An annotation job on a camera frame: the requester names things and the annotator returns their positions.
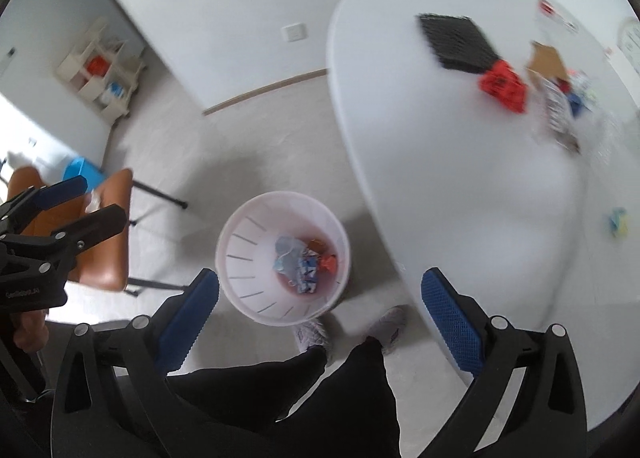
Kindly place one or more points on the blue small packet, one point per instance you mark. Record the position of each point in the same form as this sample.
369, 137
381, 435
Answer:
575, 104

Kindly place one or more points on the brown cardboard piece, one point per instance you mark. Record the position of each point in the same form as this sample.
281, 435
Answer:
547, 61

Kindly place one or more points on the brown chair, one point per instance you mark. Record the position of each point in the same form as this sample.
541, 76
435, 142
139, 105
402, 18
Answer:
107, 238

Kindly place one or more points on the person's left hand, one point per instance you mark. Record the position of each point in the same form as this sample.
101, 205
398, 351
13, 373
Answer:
31, 333

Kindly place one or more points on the cream shelf unit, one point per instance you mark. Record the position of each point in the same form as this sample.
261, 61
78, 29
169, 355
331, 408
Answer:
95, 73

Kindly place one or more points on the white wall socket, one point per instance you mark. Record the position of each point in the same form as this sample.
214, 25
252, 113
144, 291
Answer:
293, 32

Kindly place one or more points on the red crumpled wrapper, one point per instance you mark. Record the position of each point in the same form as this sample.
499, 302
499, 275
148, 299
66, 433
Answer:
328, 263

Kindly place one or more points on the white sneaker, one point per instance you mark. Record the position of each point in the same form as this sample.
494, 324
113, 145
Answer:
312, 335
392, 328

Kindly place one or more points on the white crumpled tissue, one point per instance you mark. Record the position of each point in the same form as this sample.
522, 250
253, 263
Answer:
94, 200

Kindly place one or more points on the brown crumpled wrapper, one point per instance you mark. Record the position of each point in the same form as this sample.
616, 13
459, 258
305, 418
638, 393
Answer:
316, 243

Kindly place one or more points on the white slotted waste bin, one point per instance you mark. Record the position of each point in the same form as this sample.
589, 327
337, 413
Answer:
250, 248

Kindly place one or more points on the person's black trousers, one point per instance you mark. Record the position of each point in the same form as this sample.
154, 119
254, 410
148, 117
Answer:
310, 408

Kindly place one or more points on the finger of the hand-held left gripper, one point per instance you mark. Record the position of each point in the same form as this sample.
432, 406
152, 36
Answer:
60, 190
95, 226

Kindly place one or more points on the yellow and blue crumpled wrapper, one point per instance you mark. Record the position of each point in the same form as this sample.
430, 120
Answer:
618, 221

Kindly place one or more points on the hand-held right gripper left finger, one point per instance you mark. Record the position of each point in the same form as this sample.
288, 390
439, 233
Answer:
187, 320

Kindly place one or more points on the blue and white wrapper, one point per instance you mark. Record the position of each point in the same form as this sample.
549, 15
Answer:
307, 274

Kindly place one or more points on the blue plastic box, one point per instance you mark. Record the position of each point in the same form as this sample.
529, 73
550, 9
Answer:
80, 173

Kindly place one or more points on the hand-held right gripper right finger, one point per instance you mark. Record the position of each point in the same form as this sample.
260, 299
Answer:
452, 323

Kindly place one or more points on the red and white long box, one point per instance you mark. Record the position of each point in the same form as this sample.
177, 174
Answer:
546, 6

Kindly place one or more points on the light blue face mask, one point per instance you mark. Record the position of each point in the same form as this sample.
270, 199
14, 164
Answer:
287, 254

